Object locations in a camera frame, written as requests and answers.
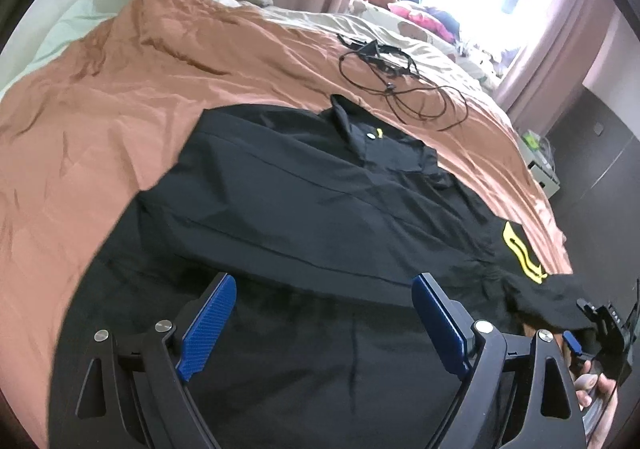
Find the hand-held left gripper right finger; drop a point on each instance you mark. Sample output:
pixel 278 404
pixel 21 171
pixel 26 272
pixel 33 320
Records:
pixel 439 324

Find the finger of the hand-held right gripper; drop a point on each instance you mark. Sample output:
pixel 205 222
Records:
pixel 590 310
pixel 572 344

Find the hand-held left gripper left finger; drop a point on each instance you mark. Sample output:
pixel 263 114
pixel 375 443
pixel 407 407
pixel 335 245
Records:
pixel 209 324

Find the black shirt with yellow print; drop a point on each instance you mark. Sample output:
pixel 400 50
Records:
pixel 300 209

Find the person's right hand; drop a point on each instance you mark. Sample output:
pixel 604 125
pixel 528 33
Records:
pixel 597 404

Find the dark wardrobe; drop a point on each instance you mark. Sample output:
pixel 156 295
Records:
pixel 595 179

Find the white nightstand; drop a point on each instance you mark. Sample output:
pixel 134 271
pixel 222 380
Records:
pixel 545 169

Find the green item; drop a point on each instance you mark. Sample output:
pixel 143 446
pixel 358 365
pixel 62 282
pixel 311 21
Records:
pixel 530 139

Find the brown blanket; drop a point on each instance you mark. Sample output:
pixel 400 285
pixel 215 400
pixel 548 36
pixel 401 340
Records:
pixel 125 104

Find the pile of plush toys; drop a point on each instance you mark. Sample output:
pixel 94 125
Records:
pixel 415 14

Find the pale green bed sheet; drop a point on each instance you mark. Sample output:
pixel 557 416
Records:
pixel 65 34

